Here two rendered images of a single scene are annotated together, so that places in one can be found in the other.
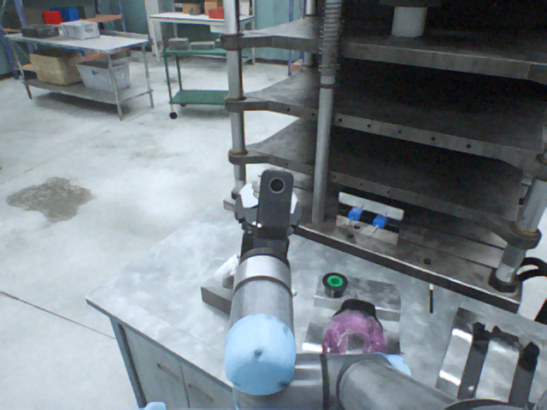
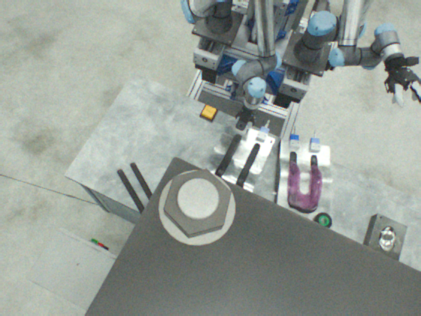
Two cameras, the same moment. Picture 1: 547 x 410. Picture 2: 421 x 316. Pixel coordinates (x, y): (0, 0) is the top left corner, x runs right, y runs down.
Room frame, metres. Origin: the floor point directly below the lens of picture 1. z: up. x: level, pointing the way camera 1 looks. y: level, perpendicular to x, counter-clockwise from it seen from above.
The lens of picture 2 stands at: (1.17, -0.86, 2.52)
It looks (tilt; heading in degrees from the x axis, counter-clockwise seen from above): 69 degrees down; 165
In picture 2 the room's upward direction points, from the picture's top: 10 degrees clockwise
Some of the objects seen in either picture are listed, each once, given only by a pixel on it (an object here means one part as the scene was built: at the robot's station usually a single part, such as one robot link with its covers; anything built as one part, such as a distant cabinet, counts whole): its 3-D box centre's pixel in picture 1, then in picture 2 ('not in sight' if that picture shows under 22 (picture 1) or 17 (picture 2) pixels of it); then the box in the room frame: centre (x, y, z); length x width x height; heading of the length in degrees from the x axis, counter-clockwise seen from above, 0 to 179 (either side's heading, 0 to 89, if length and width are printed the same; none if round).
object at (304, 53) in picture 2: not in sight; (310, 45); (0.03, -0.12, 1.09); 0.15 x 0.15 x 0.10
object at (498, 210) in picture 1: (387, 166); not in sight; (1.65, -0.54, 0.96); 1.29 x 0.83 x 0.18; 58
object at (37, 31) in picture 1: (40, 31); not in sight; (5.66, 3.12, 0.94); 0.40 x 0.30 x 0.12; 70
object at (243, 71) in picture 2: not in sight; (246, 72); (0.25, -0.50, 1.21); 0.11 x 0.11 x 0.08; 23
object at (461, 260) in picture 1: (378, 202); not in sight; (1.65, -0.52, 0.76); 1.30 x 0.84 x 0.07; 58
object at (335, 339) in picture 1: (355, 343); (304, 183); (0.70, -0.22, 0.90); 0.26 x 0.18 x 0.08; 166
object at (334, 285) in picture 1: (334, 284); (322, 221); (0.90, -0.19, 0.93); 0.08 x 0.08 x 0.04
